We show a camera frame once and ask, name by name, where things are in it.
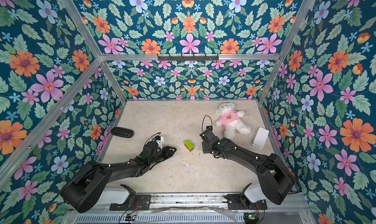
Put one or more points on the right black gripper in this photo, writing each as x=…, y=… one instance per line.
x=208, y=140

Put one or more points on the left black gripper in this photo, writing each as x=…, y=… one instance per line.
x=167, y=153

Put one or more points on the lime green lego brick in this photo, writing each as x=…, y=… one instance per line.
x=188, y=144

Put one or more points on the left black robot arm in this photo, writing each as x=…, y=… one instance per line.
x=84, y=190

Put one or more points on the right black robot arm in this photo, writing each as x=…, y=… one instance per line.
x=275, y=181

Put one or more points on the white teddy bear pink shirt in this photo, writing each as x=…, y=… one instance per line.
x=231, y=120

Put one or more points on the white rectangular box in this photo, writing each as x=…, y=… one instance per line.
x=260, y=138

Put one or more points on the black oval case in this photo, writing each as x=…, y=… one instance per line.
x=122, y=132

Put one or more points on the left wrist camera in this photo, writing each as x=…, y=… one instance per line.
x=158, y=139

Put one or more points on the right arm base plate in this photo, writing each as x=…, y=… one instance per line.
x=243, y=202

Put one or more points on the aluminium front rail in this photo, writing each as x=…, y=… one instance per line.
x=197, y=208

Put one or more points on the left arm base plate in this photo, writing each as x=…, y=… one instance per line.
x=130, y=200

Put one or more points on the black hook rail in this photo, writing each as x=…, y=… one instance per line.
x=187, y=57

